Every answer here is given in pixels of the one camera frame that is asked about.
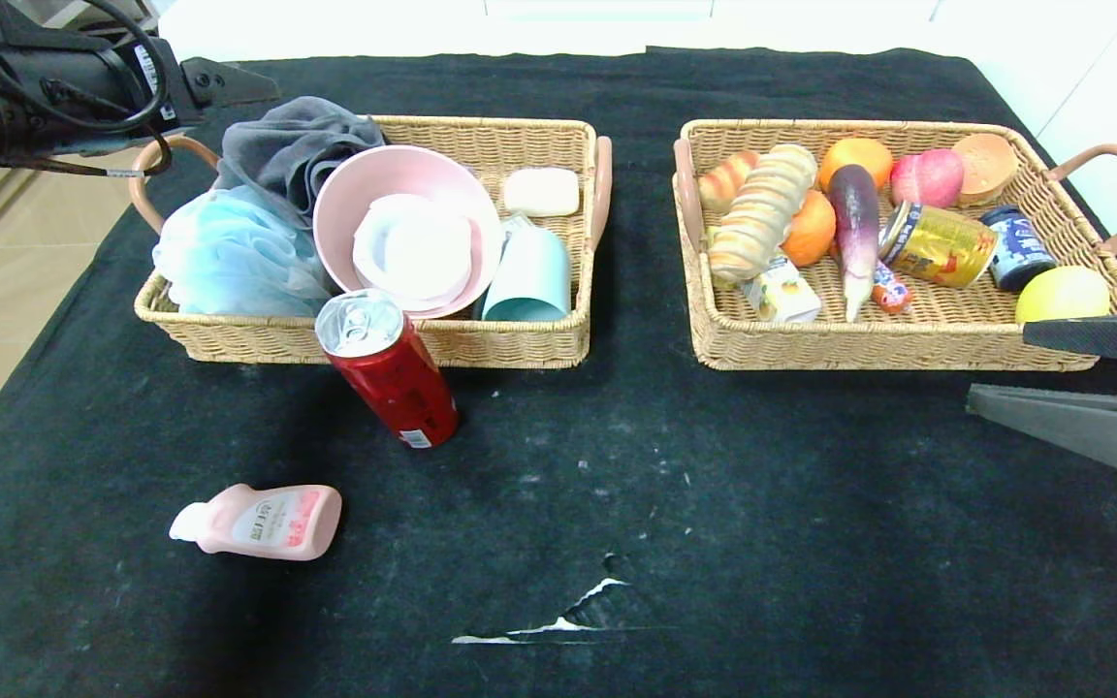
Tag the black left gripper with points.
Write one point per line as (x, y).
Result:
(159, 81)

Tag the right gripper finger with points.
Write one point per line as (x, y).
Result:
(1116, 337)
(1092, 428)

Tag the grey cloth with tag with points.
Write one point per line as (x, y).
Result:
(297, 150)

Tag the yellow drink can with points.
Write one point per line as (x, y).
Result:
(941, 247)

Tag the red peach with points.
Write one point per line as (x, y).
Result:
(927, 179)

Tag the red soda can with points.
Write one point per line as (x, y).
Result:
(392, 376)

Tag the long striped bread roll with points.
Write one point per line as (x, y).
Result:
(762, 213)

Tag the pink lotion bottle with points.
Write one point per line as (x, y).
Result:
(268, 523)

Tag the yellow lemon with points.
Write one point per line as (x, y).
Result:
(1063, 294)

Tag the dark blue tin can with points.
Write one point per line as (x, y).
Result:
(1019, 252)

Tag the light blue bath pouf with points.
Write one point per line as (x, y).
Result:
(237, 252)

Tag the pink bowl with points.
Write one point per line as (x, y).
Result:
(401, 173)

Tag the round brown bun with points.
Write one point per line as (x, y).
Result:
(990, 167)

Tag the white dish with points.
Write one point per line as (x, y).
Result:
(411, 250)

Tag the purple eggplant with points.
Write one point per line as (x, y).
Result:
(854, 223)

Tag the white low cabinet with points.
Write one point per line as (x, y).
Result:
(520, 24)

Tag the orange fruit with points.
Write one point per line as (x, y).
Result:
(857, 160)
(813, 233)

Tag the clear plastic wrapper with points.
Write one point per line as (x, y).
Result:
(517, 225)

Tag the white soap bar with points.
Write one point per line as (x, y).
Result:
(541, 192)

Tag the small juice carton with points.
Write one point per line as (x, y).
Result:
(783, 296)

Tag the teal plastic cup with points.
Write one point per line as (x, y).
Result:
(527, 274)

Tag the croissant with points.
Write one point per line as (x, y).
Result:
(725, 182)

